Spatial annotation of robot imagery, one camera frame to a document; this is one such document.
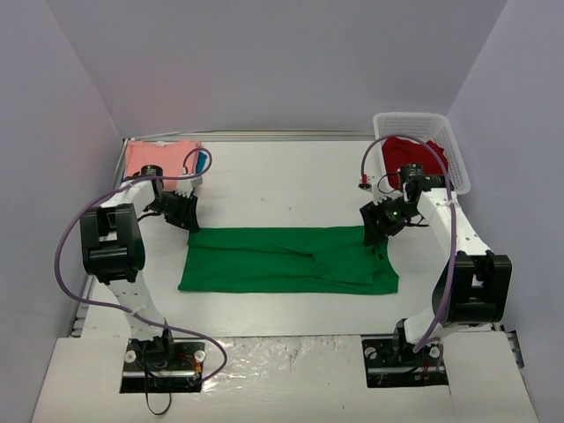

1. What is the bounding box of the blue folded t shirt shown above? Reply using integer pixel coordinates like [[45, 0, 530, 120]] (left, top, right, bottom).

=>
[[195, 151, 211, 174]]

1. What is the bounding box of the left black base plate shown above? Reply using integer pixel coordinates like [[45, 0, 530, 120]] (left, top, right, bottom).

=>
[[120, 339, 206, 394]]

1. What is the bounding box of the green t shirt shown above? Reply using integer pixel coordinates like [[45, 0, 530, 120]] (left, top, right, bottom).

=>
[[178, 226, 399, 295]]

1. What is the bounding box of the red t shirt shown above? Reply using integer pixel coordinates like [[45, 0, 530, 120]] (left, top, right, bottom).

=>
[[382, 137, 442, 189]]

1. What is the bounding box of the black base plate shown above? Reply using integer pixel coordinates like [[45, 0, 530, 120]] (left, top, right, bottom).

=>
[[361, 335, 449, 389], [120, 339, 206, 394]]

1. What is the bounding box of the white plastic basket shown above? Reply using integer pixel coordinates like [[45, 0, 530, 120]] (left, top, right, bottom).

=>
[[373, 112, 471, 196]]

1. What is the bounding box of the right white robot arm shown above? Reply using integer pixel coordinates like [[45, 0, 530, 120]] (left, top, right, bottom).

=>
[[360, 164, 512, 364]]

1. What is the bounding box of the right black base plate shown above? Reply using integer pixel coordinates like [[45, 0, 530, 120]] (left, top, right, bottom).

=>
[[361, 335, 449, 389]]

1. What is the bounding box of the thin black cable loop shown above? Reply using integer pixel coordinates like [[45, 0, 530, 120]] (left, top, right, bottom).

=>
[[145, 387, 174, 415]]

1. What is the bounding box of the pink folded t shirt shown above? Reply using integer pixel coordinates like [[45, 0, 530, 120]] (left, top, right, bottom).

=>
[[122, 140, 202, 182]]

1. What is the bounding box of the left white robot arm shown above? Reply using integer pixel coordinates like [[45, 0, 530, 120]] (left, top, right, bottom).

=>
[[79, 165, 202, 368]]

